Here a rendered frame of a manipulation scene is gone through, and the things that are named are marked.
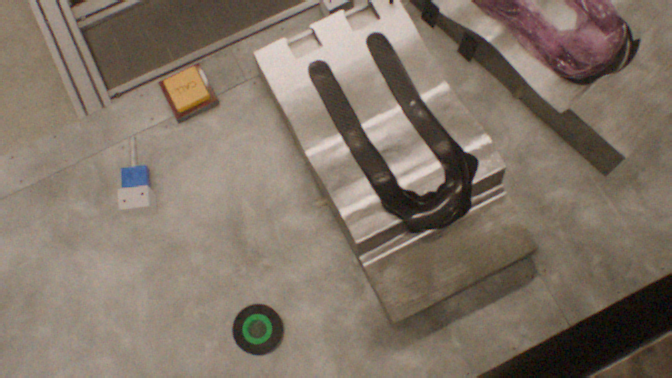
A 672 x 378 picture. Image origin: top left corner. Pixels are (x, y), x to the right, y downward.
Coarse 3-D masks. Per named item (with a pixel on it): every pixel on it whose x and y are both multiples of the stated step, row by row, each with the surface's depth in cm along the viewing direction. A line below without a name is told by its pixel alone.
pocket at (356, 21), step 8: (368, 0) 140; (352, 8) 142; (360, 8) 142; (368, 8) 143; (344, 16) 141; (352, 16) 142; (360, 16) 142; (368, 16) 142; (376, 16) 142; (352, 24) 142; (360, 24) 142; (368, 24) 142
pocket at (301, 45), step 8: (312, 32) 141; (288, 40) 140; (296, 40) 141; (304, 40) 142; (312, 40) 142; (320, 40) 139; (296, 48) 141; (304, 48) 141; (312, 48) 141; (296, 56) 141
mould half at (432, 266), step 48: (384, 0) 140; (288, 48) 138; (336, 48) 138; (288, 96) 136; (384, 96) 136; (432, 96) 136; (336, 144) 134; (384, 144) 133; (480, 144) 129; (336, 192) 129; (480, 192) 133; (384, 240) 131; (432, 240) 132; (480, 240) 132; (528, 240) 132; (384, 288) 131; (432, 288) 130
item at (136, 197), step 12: (132, 144) 141; (132, 156) 140; (132, 168) 139; (144, 168) 139; (132, 180) 138; (144, 180) 138; (120, 192) 136; (132, 192) 136; (144, 192) 136; (120, 204) 136; (132, 204) 136; (144, 204) 136
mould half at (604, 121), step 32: (416, 0) 147; (448, 0) 144; (544, 0) 139; (640, 0) 141; (448, 32) 147; (480, 32) 138; (640, 32) 139; (480, 64) 146; (512, 64) 137; (640, 64) 134; (544, 96) 137; (576, 96) 137; (608, 96) 133; (640, 96) 132; (576, 128) 136; (608, 128) 131; (640, 128) 131; (608, 160) 135
